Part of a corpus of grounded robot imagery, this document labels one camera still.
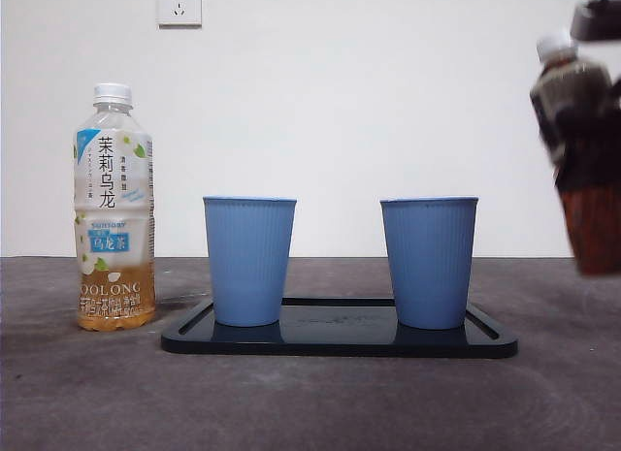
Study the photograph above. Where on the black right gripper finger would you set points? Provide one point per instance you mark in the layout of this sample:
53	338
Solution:
592	155

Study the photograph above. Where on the dark tea bottle white cap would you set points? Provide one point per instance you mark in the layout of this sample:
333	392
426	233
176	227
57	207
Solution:
597	233

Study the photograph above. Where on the oolong tea bottle pale label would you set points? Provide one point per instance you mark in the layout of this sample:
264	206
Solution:
114	179

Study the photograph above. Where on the blue ribbed cup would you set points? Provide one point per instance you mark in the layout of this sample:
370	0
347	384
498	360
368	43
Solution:
248	262
429	267

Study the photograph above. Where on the dark rectangular tray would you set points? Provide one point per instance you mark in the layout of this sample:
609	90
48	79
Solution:
339	339

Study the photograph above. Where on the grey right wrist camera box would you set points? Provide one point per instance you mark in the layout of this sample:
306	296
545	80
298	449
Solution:
594	19

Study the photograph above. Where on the white wall socket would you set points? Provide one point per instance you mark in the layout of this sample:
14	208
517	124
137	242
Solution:
178	7

